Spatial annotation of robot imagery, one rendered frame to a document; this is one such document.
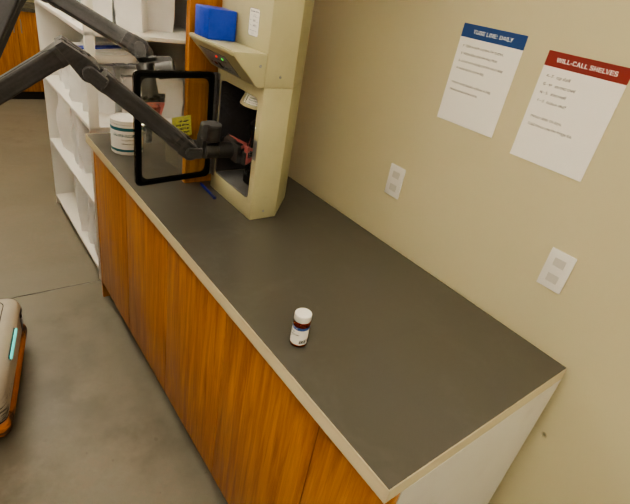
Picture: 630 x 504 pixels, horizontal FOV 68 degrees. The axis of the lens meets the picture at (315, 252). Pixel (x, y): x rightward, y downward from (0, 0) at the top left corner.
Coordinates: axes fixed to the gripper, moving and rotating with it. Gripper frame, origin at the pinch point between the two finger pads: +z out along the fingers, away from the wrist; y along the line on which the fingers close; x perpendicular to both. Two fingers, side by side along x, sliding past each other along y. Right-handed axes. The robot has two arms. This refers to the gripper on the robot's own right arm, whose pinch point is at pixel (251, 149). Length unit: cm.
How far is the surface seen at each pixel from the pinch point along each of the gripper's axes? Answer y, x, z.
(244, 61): -14.9, -33.0, -16.8
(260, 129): -15.1, -12.5, -7.7
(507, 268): -92, 4, 35
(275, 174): -15.3, 3.8, 1.4
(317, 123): 7.5, -8.0, 35.6
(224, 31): 4.5, -38.2, -13.8
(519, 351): -109, 19, 25
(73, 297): 89, 118, -43
